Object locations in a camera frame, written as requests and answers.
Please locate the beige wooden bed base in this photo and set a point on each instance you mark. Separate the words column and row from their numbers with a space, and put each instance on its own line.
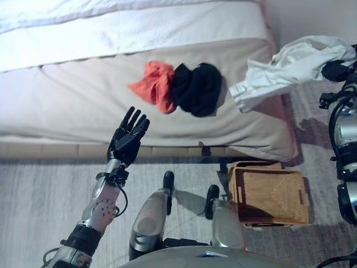
column 55, row 150

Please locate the black garment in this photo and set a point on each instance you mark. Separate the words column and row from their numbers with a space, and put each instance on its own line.
column 198, row 89

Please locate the white duvet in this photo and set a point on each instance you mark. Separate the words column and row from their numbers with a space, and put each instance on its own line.
column 125, row 30

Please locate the grey robot torso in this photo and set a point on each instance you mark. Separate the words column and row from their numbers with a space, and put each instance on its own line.
column 181, row 259

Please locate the bed with beige cover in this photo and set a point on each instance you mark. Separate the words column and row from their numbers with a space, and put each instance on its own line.
column 83, row 111

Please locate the grey woven rug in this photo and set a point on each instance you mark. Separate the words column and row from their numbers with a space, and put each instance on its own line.
column 42, row 201

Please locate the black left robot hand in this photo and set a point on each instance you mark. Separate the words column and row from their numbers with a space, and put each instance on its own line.
column 125, row 142

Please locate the orange garment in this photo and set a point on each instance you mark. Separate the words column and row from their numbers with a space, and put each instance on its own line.
column 154, row 83

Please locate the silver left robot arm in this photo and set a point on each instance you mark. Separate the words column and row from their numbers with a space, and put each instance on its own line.
column 101, row 203

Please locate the brown wicker basket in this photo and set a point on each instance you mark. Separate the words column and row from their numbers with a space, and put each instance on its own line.
column 270, row 195

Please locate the white garment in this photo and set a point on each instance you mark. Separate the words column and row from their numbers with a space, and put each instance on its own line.
column 290, row 67

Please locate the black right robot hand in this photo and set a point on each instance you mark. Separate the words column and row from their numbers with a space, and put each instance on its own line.
column 336, row 71

